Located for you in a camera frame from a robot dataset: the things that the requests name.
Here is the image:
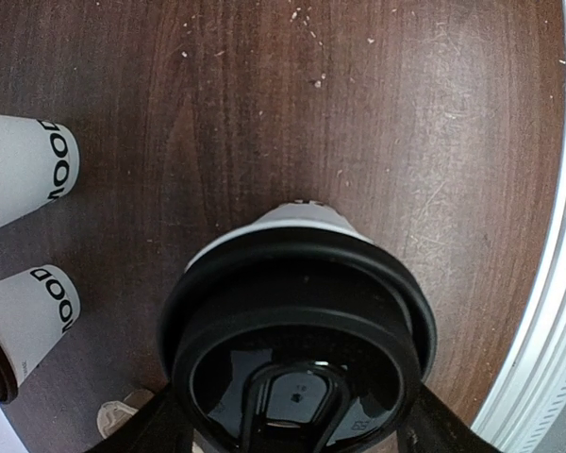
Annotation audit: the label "white paper cup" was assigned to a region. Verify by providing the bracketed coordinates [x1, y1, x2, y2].
[0, 264, 81, 390]
[184, 200, 375, 272]

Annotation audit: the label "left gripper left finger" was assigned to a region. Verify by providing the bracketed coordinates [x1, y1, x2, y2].
[88, 383, 193, 453]

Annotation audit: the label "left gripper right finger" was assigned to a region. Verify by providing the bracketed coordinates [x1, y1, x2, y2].
[397, 385, 500, 453]

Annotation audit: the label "white paper cups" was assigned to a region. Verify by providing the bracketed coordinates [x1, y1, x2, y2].
[0, 115, 81, 228]

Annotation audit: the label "cardboard cup carrier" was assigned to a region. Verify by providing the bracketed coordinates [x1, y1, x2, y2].
[96, 389, 155, 439]

